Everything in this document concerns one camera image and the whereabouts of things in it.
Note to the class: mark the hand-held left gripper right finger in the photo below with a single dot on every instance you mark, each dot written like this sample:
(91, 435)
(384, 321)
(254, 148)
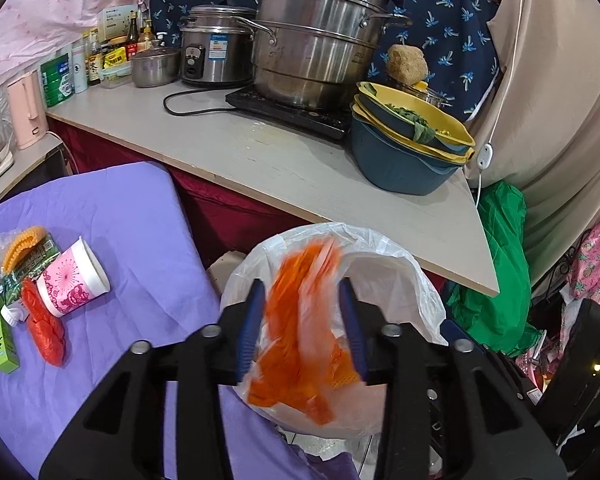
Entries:
(352, 330)

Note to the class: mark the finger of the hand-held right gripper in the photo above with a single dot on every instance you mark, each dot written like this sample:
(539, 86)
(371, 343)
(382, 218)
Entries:
(512, 372)

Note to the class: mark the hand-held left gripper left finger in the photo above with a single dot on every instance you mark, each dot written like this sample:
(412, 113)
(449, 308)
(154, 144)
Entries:
(250, 320)

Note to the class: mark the orange plastic bag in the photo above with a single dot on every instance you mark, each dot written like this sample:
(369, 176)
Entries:
(290, 320)
(42, 330)

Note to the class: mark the trash bin with white liner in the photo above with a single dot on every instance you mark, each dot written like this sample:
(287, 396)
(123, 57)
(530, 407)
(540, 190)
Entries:
(395, 270)

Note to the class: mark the pink pineapple print cloth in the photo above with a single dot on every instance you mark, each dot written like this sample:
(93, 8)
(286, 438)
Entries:
(597, 265)

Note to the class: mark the green plastic bag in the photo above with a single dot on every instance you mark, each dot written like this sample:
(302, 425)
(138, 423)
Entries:
(500, 270)

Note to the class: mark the blue plastic basin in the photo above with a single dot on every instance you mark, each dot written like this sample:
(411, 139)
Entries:
(400, 172)

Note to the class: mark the pink paper cup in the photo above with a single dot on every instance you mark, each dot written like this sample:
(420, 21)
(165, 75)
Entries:
(72, 285)

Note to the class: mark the crumpled orange plastic bag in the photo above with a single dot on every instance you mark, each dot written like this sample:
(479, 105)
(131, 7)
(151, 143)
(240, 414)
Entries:
(42, 330)

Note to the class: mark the black induction cooktop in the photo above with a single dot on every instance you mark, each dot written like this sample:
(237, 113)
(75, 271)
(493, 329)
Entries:
(300, 115)

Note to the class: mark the yellow colander basin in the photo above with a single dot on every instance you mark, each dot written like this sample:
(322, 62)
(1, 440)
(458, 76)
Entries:
(445, 127)

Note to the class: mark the dark green tea packet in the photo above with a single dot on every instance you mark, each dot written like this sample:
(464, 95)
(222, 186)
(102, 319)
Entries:
(35, 260)

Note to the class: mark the beige curtain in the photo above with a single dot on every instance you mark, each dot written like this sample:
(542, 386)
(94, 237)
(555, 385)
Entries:
(560, 110)

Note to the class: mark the white bottle cap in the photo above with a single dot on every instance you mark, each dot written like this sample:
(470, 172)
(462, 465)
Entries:
(16, 315)

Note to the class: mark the small orange foam fruit net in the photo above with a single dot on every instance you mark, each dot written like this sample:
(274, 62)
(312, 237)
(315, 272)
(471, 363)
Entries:
(22, 242)

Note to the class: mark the green drink carton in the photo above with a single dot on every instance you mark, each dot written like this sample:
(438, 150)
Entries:
(2, 340)

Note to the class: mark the clear glass bowl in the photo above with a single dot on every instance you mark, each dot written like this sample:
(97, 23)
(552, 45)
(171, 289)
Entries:
(432, 94)

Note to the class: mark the brown loofah sponge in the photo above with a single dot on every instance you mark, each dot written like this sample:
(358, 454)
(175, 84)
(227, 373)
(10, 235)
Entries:
(406, 65)

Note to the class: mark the small steel pot with lid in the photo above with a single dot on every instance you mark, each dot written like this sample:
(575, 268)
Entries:
(155, 65)

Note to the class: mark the steel rice cooker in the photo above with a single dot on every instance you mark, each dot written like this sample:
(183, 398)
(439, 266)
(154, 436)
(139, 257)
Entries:
(215, 45)

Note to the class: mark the clear food container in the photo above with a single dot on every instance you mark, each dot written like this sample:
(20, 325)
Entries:
(115, 75)

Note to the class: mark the stainless steel steamer pot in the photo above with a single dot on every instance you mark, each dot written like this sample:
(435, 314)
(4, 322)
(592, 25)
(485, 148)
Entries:
(310, 45)

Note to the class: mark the dark bottle white label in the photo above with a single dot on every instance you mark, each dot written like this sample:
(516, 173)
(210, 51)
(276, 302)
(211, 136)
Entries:
(95, 65)

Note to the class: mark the amber oil bottle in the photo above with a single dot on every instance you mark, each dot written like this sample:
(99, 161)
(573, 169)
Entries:
(147, 37)

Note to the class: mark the pink electric kettle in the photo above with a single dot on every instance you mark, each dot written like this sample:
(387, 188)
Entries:
(27, 110)

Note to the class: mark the green tin can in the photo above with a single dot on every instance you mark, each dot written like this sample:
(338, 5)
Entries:
(57, 80)

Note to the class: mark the soy sauce bottle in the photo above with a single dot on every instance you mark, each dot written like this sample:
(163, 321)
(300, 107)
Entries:
(132, 35)

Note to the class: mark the navy patterned cloth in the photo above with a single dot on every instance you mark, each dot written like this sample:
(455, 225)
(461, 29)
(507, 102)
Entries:
(450, 25)

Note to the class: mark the pink dotted sheet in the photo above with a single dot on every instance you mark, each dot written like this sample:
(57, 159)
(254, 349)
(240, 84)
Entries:
(45, 5)

